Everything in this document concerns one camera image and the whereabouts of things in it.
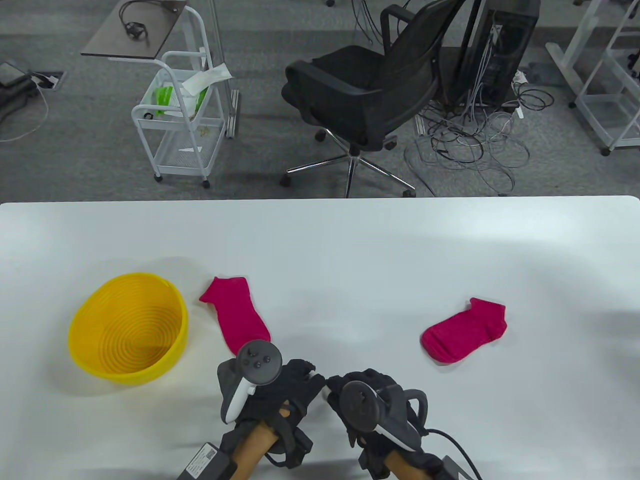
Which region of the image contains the white desk leg frame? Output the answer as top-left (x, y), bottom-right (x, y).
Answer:
top-left (545, 0), bottom-right (617, 109)

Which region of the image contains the person's right forearm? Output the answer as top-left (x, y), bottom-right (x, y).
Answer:
top-left (387, 447), bottom-right (436, 480)

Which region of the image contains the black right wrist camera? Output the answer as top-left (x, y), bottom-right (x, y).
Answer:
top-left (440, 457), bottom-right (481, 480)

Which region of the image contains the white paper sheet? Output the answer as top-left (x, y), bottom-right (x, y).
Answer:
top-left (181, 64), bottom-right (233, 96)

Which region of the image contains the grey white right hand controller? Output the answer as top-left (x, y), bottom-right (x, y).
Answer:
top-left (341, 381), bottom-right (430, 454)

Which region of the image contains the white metal rack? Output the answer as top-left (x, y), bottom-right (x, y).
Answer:
top-left (574, 0), bottom-right (640, 157)

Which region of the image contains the black computer tower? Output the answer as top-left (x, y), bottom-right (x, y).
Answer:
top-left (457, 0), bottom-right (542, 108)

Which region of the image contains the person's right hand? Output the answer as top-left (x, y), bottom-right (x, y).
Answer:
top-left (326, 368), bottom-right (432, 469)

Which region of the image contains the yellow ribbed basket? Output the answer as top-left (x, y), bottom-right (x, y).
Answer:
top-left (68, 272), bottom-right (190, 386)

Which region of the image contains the white wire rolling cart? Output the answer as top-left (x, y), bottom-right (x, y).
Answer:
top-left (131, 5), bottom-right (227, 189)

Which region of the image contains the black coiled cable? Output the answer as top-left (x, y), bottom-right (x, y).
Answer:
top-left (119, 0), bottom-right (151, 41)

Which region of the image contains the black office chair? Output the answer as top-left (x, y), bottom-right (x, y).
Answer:
top-left (280, 0), bottom-right (468, 198)

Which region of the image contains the green packet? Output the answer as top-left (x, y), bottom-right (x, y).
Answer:
top-left (152, 86), bottom-right (176, 117)

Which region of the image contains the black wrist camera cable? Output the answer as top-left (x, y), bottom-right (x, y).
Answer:
top-left (425, 429), bottom-right (483, 480)

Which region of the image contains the person's left forearm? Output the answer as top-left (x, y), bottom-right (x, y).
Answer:
top-left (230, 420), bottom-right (281, 480)

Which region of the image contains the person's left hand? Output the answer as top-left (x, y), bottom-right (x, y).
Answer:
top-left (234, 357), bottom-right (326, 427)

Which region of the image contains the floor outlet box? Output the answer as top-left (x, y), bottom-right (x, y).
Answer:
top-left (31, 71), bottom-right (65, 91)

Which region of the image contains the pink sock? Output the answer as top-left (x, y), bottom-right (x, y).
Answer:
top-left (421, 297), bottom-right (508, 364)
top-left (199, 276), bottom-right (272, 357)

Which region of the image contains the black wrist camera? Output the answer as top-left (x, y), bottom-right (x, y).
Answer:
top-left (440, 457), bottom-right (481, 480)
top-left (177, 441), bottom-right (238, 480)

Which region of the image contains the brown top side table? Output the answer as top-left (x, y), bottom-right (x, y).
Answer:
top-left (80, 0), bottom-right (241, 139)

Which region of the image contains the black equipment pile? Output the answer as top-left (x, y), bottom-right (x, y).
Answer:
top-left (0, 60), bottom-right (40, 126)

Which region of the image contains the white floor cable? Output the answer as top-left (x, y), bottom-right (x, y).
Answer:
top-left (0, 85), bottom-right (50, 143)

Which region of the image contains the tangle of floor cables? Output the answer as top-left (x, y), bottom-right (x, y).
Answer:
top-left (404, 70), bottom-right (556, 197)

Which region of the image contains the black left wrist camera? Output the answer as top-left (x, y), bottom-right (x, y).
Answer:
top-left (177, 441), bottom-right (238, 480)

